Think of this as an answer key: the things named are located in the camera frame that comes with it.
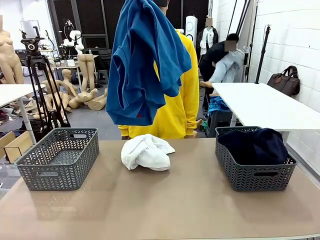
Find person's left forearm yellow sleeve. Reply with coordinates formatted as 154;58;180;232
184;97;201;130

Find beige sitting mannequin torso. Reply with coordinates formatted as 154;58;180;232
41;68;78;101

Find dark plastic stool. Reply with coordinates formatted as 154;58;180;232
206;109;235;138

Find blue t-shirt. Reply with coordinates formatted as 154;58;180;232
105;0;193;127

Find black light stand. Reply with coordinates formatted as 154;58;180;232
254;24;272;85

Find large white table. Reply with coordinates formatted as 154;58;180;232
211;82;320;148

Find brown leather bag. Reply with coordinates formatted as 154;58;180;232
266;65;301;98

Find blue cloth pile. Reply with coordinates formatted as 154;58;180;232
208;96;231;115

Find thin black leaning pole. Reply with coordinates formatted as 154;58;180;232
226;0;238;36

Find person in yellow hoodie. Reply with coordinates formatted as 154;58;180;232
117;0;201;140

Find white garment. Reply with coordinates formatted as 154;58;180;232
120;133;176;172

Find black camera tripod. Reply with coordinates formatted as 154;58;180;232
20;26;72;141

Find beige standing mannequin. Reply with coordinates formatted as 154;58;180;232
0;14;25;85

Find light wooden box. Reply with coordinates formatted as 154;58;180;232
0;129;33;162

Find person's left hand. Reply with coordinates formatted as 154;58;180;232
186;128;200;139

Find beige lying mannequin torso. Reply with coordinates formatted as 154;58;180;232
68;87;109;111

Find person in black long sleeves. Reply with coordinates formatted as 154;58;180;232
199;33;241;112

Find thick black leaning pole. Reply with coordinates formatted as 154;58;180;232
237;0;254;83

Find small white table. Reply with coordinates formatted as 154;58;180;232
0;83;47;146

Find beige mannequin legs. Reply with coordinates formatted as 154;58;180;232
77;53;96;92

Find grey plastic woven-pattern basket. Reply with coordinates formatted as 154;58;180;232
14;127;100;192
214;126;299;193

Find dressed mannequin white black jacket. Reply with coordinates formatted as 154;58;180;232
197;17;219;56

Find navy blue garment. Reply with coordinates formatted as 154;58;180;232
216;127;289;166

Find white tower air conditioner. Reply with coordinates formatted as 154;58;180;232
185;15;198;48

